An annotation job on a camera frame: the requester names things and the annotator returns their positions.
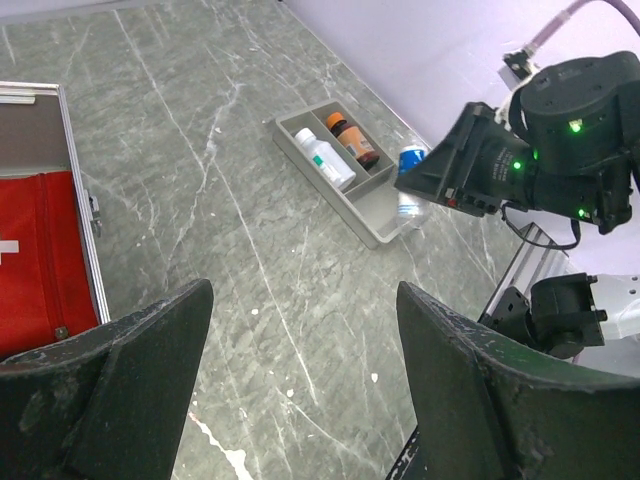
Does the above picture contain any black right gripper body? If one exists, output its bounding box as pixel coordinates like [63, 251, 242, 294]
[410, 102, 535, 216]

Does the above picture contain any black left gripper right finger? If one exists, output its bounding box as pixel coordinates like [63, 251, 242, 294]
[396, 282, 639, 479]

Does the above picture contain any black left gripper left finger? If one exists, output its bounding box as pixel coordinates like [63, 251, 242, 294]
[1, 279, 214, 479]

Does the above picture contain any brown medicine bottle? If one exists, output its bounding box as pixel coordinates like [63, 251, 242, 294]
[325, 112, 380, 171]

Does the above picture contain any red first aid pouch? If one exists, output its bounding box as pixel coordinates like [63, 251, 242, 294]
[1, 171, 99, 358]

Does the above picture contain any grey divided tray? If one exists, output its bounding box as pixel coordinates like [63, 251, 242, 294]
[272, 99, 401, 249]

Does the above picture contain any small white plastic bottle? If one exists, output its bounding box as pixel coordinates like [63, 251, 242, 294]
[294, 128, 356, 192]

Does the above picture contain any grey metal case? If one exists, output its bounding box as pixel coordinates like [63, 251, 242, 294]
[0, 80, 112, 361]

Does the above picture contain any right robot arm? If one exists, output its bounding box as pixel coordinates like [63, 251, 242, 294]
[395, 51, 639, 360]

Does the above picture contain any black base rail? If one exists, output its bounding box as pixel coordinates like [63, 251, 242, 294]
[386, 427, 419, 480]

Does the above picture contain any aluminium frame rail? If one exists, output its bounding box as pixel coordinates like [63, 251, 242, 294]
[479, 223, 577, 321]

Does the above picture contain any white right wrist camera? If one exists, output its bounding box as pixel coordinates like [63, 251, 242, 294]
[495, 46, 540, 131]

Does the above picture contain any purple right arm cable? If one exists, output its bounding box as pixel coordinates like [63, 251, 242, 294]
[522, 0, 640, 56]

